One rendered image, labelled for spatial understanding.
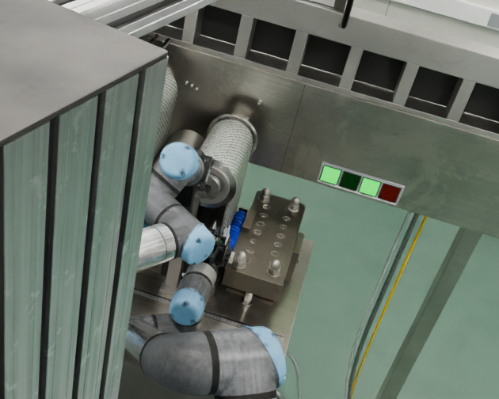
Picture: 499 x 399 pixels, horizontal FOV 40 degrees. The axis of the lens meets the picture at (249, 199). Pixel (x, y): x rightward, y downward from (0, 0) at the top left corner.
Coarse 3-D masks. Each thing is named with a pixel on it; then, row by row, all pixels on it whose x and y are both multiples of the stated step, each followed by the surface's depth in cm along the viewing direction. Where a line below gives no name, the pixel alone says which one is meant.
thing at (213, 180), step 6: (210, 174) 170; (210, 180) 170; (216, 180) 170; (216, 186) 171; (198, 192) 173; (204, 192) 173; (210, 192) 172; (216, 192) 172; (204, 198) 174; (210, 198) 173
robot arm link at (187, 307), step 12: (192, 276) 160; (204, 276) 161; (180, 288) 157; (192, 288) 156; (204, 288) 158; (180, 300) 153; (192, 300) 154; (204, 300) 157; (180, 312) 154; (192, 312) 153; (192, 324) 155
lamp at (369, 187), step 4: (364, 180) 200; (368, 180) 199; (372, 180) 199; (364, 184) 200; (368, 184) 200; (372, 184) 200; (376, 184) 199; (360, 188) 201; (364, 188) 201; (368, 188) 201; (372, 188) 200; (376, 188) 200; (364, 192) 202; (368, 192) 201; (372, 192) 201; (376, 192) 201
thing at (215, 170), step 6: (216, 168) 170; (216, 174) 170; (222, 174) 170; (222, 180) 171; (228, 180) 171; (222, 186) 172; (228, 186) 172; (222, 192) 173; (228, 192) 173; (216, 198) 174; (222, 198) 174
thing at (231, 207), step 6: (246, 168) 196; (240, 180) 189; (240, 186) 194; (240, 192) 200; (234, 198) 188; (228, 204) 176; (234, 204) 194; (228, 210) 181; (234, 210) 200; (228, 216) 186; (228, 222) 192; (222, 228) 181
